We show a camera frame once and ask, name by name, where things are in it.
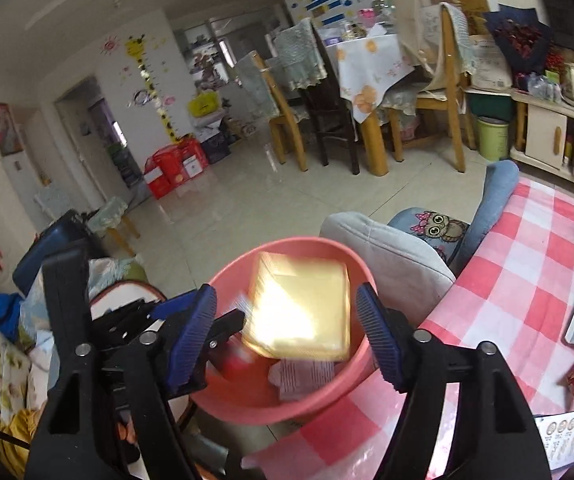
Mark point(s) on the small stool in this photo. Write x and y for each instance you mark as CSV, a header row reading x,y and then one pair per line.
x,y
112,220

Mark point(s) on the dark wooden chair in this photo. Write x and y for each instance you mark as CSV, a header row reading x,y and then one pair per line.
x,y
329,115

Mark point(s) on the pink plastic basin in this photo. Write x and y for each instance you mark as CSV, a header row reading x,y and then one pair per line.
x,y
227,395

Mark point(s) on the golden box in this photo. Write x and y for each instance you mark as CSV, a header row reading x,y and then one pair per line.
x,y
297,305

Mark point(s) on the red framed picture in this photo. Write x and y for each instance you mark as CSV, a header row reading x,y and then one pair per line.
x,y
4,127

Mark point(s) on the wooden chair with cream bag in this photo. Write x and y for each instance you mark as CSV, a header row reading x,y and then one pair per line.
x,y
449,105

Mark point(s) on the blue cushion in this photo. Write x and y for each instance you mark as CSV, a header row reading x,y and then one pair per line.
x,y
494,205

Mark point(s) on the dark wrapped flower bouquet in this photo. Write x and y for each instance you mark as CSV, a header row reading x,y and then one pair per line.
x,y
522,40

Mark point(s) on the giraffe wall sticker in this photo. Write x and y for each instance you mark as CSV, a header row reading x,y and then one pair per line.
x,y
154,85

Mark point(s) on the pink checked tablecloth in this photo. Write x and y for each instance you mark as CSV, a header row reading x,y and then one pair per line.
x,y
517,280

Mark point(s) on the yellow bag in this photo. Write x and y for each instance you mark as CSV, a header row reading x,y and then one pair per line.
x,y
203,104

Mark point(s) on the green waste bin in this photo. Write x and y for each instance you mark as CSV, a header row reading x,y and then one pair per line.
x,y
493,140

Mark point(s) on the owl print cushion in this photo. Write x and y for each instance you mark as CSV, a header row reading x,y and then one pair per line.
x,y
437,227

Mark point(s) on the flat white printed carton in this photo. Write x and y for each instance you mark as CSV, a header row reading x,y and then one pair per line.
x,y
567,437

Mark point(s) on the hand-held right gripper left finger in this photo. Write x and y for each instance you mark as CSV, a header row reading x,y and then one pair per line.
x,y
192,340

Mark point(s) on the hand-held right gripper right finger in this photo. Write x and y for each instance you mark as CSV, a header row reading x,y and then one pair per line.
x,y
379,335

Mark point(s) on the wooden chair with lace cover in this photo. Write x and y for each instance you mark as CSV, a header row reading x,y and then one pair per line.
x,y
279,110

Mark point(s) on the white printed sack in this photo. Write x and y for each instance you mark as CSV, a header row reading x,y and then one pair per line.
x,y
489,65

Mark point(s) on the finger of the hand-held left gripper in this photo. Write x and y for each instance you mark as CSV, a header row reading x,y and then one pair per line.
x,y
224,327

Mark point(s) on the red gift box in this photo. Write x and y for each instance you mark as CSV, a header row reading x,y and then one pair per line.
x,y
164,172
194,157

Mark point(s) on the pink paper packet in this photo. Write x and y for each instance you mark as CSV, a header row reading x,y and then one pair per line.
x,y
302,377

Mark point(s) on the orange print tablecloth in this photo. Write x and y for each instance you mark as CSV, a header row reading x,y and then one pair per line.
x,y
372,70

